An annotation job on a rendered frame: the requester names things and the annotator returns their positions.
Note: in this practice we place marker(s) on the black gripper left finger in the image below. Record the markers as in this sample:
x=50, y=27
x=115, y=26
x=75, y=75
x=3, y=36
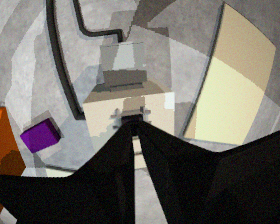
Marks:
x=102, y=191

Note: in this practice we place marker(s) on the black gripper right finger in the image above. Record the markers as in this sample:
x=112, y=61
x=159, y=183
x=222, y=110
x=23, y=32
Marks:
x=188, y=179

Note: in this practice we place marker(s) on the purple cube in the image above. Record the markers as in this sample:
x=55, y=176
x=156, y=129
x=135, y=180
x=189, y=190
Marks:
x=40, y=136

